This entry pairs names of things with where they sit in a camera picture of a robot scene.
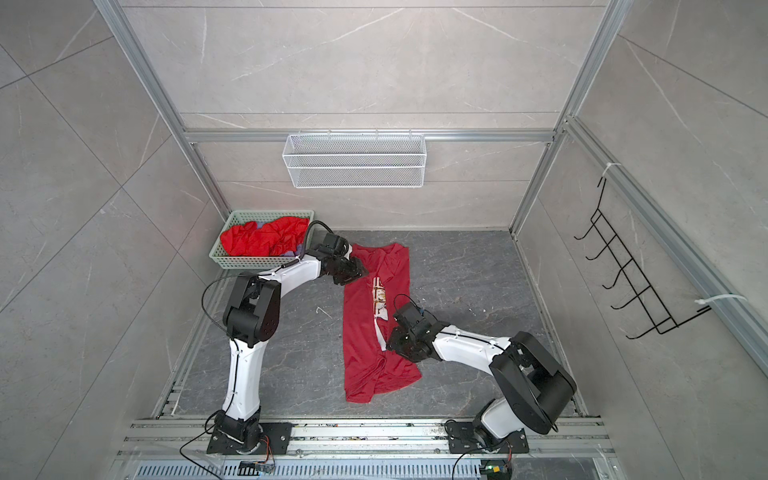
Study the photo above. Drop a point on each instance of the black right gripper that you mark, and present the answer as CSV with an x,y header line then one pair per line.
x,y
393,342

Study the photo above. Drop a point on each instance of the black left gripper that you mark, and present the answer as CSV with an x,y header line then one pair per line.
x,y
359,270

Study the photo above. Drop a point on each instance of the dark red printed t-shirt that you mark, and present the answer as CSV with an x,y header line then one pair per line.
x,y
369,308

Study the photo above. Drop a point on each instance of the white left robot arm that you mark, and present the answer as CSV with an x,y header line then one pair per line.
x,y
251,319

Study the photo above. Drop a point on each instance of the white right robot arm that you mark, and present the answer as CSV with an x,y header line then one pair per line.
x,y
535,386

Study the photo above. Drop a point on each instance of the bright red t-shirt in basket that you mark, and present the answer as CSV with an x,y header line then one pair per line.
x,y
234,239

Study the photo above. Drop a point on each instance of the light green perforated plastic basket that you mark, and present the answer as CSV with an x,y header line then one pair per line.
x,y
240,217

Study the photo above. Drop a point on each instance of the green circuit board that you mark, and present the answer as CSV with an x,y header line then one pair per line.
x,y
495,470

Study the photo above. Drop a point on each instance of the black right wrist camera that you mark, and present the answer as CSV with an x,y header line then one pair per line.
x,y
411,318

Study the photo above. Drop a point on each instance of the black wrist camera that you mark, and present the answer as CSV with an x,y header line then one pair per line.
x,y
335,245
411,318

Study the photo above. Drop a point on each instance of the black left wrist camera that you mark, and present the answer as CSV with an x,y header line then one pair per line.
x,y
335,245

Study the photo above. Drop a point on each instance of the white wire mesh wall basket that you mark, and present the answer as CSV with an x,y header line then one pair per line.
x,y
326,160

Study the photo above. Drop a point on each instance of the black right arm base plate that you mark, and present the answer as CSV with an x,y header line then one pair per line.
x,y
464,437

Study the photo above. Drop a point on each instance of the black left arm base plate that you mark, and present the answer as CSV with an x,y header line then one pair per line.
x,y
274,437

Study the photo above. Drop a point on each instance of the black wire wall hook rack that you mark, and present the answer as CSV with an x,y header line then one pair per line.
x,y
629,272

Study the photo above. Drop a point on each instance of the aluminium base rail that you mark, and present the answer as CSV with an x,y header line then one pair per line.
x,y
333,448

